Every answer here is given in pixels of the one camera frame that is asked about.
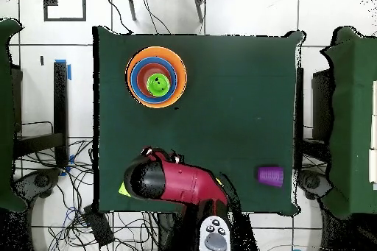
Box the large orange plastic bowl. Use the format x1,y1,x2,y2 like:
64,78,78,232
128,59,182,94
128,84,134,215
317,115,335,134
125,46,189,109

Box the lime green plastic cup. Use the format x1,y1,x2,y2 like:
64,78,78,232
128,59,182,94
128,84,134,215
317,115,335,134
118,181,133,198

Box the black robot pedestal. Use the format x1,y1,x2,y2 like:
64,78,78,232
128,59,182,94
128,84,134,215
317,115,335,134
155,211,186,251

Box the dark green tablecloth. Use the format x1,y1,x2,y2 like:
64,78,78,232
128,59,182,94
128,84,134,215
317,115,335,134
92,25,304,215

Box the black rounded stand foot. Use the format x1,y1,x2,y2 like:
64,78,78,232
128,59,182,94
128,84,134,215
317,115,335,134
296,169,335,202
13,167,62,200

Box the blue tape strip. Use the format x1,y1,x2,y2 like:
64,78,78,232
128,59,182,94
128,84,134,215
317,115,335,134
54,58,73,82

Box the black metal bar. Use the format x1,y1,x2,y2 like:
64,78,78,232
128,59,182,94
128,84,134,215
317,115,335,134
295,66,304,172

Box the green cloth side table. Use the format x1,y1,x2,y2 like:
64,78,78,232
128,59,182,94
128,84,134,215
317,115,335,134
320,26,377,220
0,17,28,214

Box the blue plastic bowl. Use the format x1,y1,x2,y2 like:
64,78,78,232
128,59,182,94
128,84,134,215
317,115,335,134
130,56,178,105

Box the purple plastic cup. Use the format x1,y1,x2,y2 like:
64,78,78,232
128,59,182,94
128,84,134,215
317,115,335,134
256,166,285,188

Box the black power strip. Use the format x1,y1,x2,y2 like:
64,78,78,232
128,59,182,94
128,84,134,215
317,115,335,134
82,204,115,248

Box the white boxes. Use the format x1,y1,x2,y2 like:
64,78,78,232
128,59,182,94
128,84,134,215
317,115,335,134
367,79,377,184

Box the black metal stand frame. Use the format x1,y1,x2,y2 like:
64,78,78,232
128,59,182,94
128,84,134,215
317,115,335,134
13,61,69,167

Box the small red plastic bowl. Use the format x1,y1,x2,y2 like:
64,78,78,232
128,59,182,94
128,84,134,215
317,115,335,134
136,63,174,99

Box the bundle of floor cables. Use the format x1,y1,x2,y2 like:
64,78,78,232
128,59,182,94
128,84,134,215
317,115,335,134
13,137,161,251

